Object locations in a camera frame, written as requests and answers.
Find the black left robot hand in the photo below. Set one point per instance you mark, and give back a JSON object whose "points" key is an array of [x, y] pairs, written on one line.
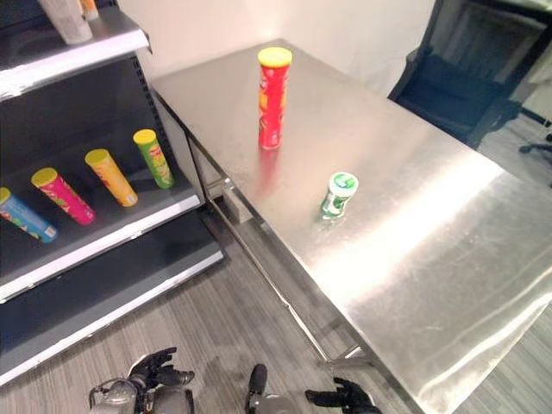
{"points": [[157, 371]]}

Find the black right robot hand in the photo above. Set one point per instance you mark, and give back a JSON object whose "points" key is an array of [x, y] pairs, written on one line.
{"points": [[351, 399]]}

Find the silver robot leg dark foot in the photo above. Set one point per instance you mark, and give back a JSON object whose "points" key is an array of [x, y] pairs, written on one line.
{"points": [[259, 388]]}

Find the orange chip can yellow lid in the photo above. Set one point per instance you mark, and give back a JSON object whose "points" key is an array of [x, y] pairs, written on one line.
{"points": [[113, 179]]}

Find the pink chip can yellow lid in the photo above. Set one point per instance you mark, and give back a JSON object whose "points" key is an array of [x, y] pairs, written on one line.
{"points": [[64, 196]]}

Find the blue chip can yellow lid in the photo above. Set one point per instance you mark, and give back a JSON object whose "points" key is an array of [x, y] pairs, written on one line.
{"points": [[23, 220]]}

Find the green white plastic bottle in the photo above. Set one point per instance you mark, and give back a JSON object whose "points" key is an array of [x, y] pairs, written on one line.
{"points": [[338, 197]]}

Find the green chip can yellow lid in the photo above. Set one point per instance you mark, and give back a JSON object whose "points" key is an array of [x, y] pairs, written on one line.
{"points": [[156, 160]]}

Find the stainless steel table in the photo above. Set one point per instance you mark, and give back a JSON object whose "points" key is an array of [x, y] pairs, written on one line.
{"points": [[366, 181]]}

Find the dark metal shelf unit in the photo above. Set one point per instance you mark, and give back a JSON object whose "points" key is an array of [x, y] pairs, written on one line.
{"points": [[86, 108]]}

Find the red chip can yellow lid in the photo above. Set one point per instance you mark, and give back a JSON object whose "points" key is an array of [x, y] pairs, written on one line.
{"points": [[271, 103]]}

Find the black chair wheel base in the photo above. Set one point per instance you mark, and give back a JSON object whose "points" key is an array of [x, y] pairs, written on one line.
{"points": [[539, 148]]}

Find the black office chair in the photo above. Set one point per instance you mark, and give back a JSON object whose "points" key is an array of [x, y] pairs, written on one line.
{"points": [[466, 73]]}

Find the white tube container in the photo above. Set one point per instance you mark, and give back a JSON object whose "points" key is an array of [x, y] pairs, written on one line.
{"points": [[69, 19]]}

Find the orange white small container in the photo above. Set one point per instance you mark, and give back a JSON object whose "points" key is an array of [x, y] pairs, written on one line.
{"points": [[89, 8]]}

